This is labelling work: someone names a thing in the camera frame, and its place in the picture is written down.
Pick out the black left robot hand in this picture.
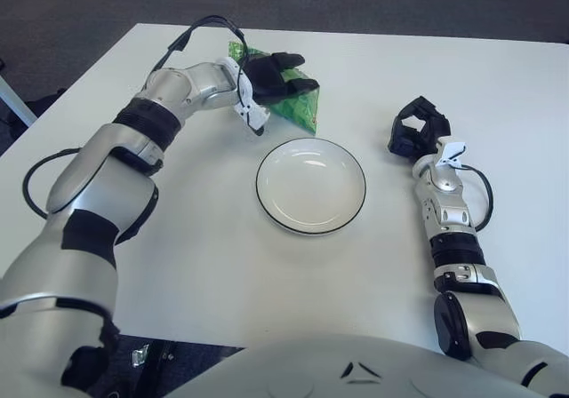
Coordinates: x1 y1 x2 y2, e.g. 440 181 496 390
217 52 320 138

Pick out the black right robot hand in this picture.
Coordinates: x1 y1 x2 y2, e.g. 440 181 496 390
387 96 469 171

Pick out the green snack bag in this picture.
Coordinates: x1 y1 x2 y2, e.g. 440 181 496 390
228 40 322 137

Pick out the white plate with black rim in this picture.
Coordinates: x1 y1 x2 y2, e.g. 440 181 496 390
255 137 368 238

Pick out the grey robot torso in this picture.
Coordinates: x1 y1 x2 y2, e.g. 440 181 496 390
168 333 569 398

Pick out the white table leg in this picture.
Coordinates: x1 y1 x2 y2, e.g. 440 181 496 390
0 74 39 129

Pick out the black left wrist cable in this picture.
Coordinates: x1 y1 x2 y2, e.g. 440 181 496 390
150 14 254 119

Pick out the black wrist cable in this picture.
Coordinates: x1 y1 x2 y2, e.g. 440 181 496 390
150 14 254 119
457 163 494 231

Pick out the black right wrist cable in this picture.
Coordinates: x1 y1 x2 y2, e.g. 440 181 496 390
457 163 494 231

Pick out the black left elbow cable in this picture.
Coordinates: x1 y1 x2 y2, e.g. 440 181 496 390
22 147 84 220

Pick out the small metal bracket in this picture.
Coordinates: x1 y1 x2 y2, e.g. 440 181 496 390
132 344 151 368

